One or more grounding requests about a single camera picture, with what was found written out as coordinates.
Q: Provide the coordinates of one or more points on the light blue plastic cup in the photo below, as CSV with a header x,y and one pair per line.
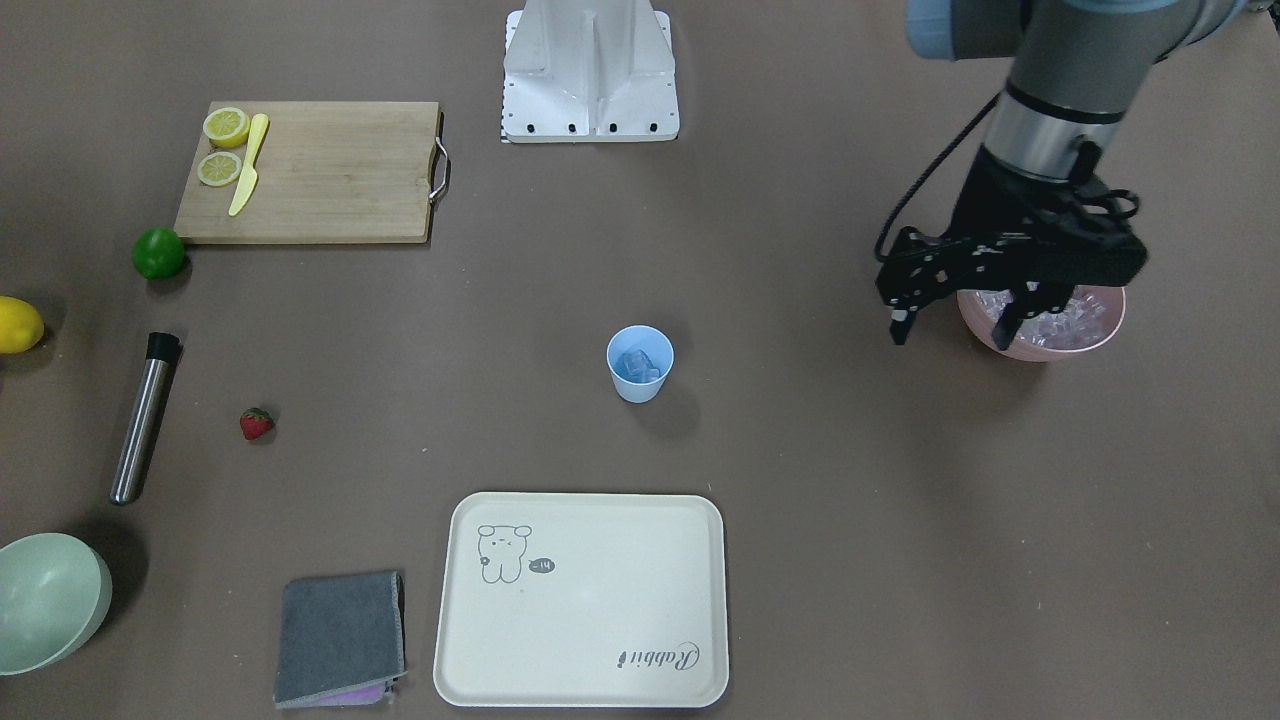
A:
x,y
658,346

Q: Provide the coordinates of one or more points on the green lime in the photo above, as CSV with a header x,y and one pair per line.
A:
x,y
158,253

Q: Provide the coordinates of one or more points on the grey folded cloth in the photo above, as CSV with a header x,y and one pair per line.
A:
x,y
341,641

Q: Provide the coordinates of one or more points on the mint green bowl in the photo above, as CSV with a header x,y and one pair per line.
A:
x,y
55,594

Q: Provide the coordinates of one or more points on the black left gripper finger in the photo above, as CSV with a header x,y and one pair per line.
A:
x,y
1021,302
902,319

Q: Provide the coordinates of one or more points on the pink bowl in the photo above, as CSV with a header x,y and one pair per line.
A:
x,y
978,309

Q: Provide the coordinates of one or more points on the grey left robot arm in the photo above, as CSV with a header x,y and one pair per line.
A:
x,y
1077,66

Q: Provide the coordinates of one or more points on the steel muddler black tip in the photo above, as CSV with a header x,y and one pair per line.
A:
x,y
161,359

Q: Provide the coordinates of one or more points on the yellow plastic knife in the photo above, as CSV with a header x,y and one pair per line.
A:
x,y
249,177

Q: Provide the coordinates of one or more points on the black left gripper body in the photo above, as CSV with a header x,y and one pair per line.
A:
x,y
988,205

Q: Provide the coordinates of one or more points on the ice cube in cup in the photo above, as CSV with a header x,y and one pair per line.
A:
x,y
636,366

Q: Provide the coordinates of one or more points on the cream rabbit tray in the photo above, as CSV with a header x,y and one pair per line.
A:
x,y
583,600

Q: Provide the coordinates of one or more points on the yellow lemon lower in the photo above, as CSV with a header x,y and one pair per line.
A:
x,y
22,327

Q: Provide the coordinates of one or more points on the lemon slice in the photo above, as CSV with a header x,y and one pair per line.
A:
x,y
219,169
227,128

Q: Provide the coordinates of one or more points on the lemon slice lower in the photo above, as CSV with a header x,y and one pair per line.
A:
x,y
219,169

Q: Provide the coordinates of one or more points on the red strawberry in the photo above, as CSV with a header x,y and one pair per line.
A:
x,y
255,422

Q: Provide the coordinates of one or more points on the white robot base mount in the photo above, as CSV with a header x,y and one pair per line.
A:
x,y
589,72

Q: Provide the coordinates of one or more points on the clear ice cube pile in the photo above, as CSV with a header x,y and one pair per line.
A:
x,y
1081,324

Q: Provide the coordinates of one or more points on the lemon slice upper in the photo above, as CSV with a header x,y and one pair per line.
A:
x,y
227,128

